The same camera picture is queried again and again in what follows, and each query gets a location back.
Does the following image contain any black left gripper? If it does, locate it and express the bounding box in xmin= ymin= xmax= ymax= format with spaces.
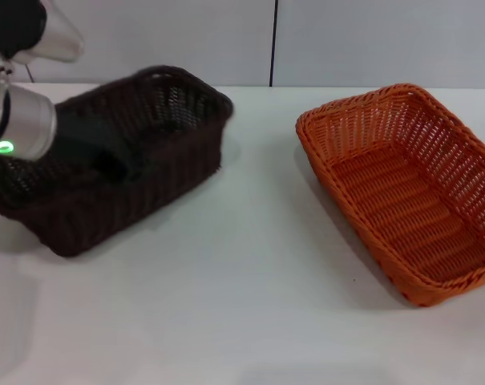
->
xmin=54 ymin=114 xmax=148 ymax=186

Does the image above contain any dark brown wicker basket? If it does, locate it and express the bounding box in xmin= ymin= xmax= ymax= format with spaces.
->
xmin=0 ymin=65 xmax=235 ymax=258

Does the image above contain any orange wicker basket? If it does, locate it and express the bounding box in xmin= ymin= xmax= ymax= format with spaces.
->
xmin=294 ymin=83 xmax=485 ymax=309

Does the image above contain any black vertical wall strip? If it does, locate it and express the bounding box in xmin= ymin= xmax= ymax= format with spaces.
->
xmin=269 ymin=0 xmax=279 ymax=87

